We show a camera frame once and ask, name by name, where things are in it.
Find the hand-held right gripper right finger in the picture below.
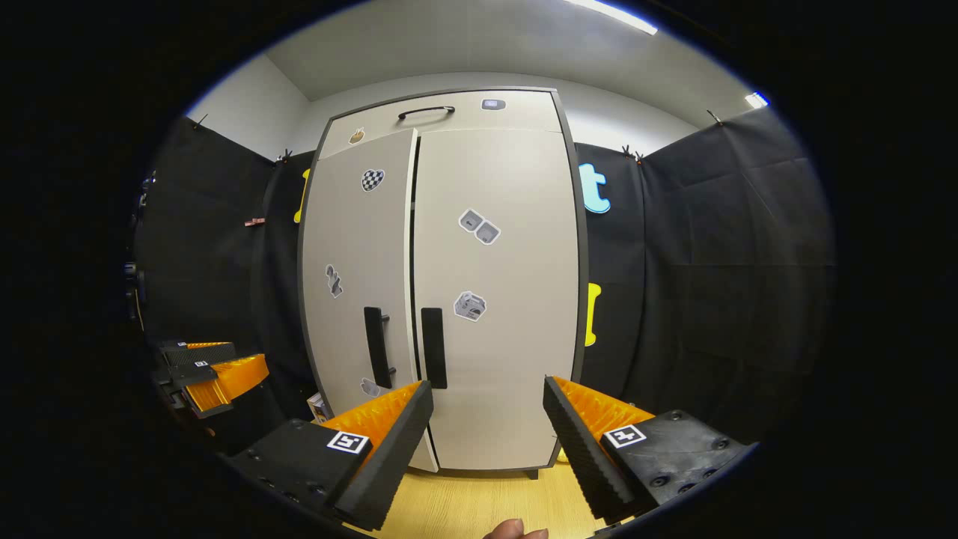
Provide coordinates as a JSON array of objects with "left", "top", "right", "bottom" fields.
[{"left": 543, "top": 376, "right": 749, "bottom": 525}]

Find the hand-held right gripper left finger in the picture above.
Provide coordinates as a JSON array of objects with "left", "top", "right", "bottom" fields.
[{"left": 225, "top": 380, "right": 435, "bottom": 531}]

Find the white shoe cabinet door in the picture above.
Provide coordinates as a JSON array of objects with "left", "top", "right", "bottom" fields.
[
  {"left": 412, "top": 127, "right": 581, "bottom": 472},
  {"left": 302, "top": 129, "right": 441, "bottom": 474}
]

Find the white shoe cabinet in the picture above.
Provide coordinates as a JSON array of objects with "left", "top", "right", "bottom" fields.
[{"left": 298, "top": 86, "right": 590, "bottom": 480}]

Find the beige cabinet drawer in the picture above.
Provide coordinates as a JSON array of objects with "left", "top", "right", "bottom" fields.
[{"left": 327, "top": 90, "right": 564, "bottom": 159}]

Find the black door handle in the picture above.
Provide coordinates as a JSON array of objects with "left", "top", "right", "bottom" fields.
[
  {"left": 421, "top": 307, "right": 448, "bottom": 390},
  {"left": 364, "top": 306, "right": 394, "bottom": 390}
]

